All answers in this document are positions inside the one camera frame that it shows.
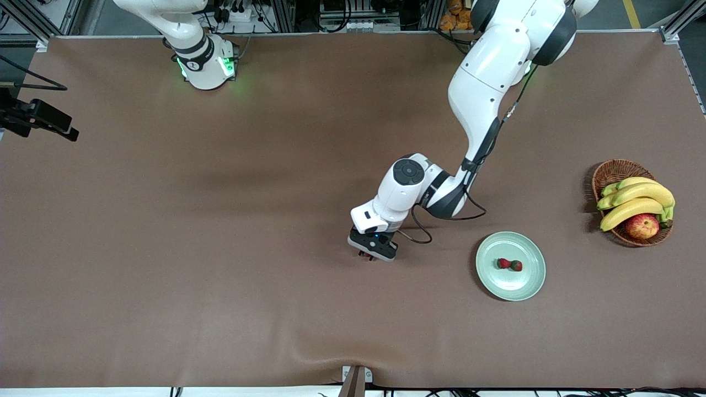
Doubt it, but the aluminium frame post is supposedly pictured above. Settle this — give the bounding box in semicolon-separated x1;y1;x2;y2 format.
420;0;446;31
269;0;297;33

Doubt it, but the pile of orange fruits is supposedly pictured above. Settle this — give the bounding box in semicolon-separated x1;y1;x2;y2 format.
440;0;476;31

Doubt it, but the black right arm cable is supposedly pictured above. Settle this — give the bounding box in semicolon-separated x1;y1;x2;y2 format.
0;54;68;92

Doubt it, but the red yellow apple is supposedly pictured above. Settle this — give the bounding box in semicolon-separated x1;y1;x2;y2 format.
625;213;661;240

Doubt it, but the aluminium diagonal frame rail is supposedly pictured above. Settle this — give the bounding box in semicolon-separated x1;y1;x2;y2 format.
659;0;706;44
0;0;83;51

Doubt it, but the white power strip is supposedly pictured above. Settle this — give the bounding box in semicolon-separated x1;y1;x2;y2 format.
212;0;261;24

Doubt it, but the brown wicker basket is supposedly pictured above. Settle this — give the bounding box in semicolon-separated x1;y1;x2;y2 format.
591;159;674;247

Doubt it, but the brown table mat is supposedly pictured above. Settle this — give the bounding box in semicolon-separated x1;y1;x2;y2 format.
0;30;706;389

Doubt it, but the grey metal table bracket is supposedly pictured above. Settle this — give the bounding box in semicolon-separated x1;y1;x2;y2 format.
339;365;374;397

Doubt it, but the pale green round plate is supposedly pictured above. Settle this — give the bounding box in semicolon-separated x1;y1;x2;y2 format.
475;231;547;302

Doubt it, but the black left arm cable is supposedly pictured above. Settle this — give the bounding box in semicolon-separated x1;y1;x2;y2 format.
397;61;538;245

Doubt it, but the white terminal strip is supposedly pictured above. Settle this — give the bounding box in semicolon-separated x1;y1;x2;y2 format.
322;15;402;33

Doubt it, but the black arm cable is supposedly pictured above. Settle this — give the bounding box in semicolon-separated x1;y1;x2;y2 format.
397;61;538;245
0;54;68;92

